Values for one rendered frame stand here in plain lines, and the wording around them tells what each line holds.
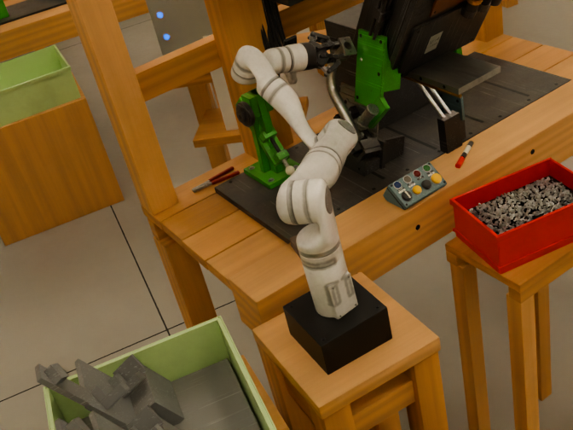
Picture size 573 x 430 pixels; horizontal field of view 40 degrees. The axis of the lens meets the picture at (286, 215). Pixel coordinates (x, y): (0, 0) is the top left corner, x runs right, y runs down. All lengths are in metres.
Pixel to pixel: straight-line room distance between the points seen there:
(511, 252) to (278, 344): 0.61
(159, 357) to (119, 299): 1.83
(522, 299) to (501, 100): 0.79
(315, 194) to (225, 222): 0.73
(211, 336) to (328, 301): 0.29
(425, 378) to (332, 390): 0.24
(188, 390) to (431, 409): 0.57
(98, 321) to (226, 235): 1.47
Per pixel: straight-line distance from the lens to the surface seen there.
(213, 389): 1.82
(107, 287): 3.75
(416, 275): 3.32
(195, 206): 2.38
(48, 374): 1.61
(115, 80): 2.22
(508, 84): 2.69
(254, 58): 2.06
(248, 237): 2.18
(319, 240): 1.62
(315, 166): 1.73
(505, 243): 1.99
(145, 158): 2.32
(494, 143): 2.36
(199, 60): 2.42
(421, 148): 2.38
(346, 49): 2.26
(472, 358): 2.39
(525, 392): 2.27
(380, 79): 2.22
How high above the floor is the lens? 2.10
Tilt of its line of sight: 33 degrees down
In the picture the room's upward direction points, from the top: 14 degrees counter-clockwise
